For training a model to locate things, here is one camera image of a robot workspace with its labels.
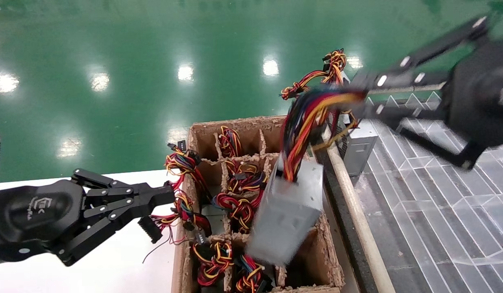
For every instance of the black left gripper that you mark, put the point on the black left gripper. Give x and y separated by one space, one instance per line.
35 219

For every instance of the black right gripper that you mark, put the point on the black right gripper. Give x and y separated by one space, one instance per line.
479 97

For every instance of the clear acrylic divided tray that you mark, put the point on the clear acrylic divided tray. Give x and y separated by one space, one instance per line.
438 211

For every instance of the black foam border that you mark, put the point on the black foam border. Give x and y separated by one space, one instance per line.
340 211

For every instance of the cardboard box with dividers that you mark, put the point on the cardboard box with dividers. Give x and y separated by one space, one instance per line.
316 252

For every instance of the beige tube frame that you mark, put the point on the beige tube frame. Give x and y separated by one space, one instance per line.
357 219

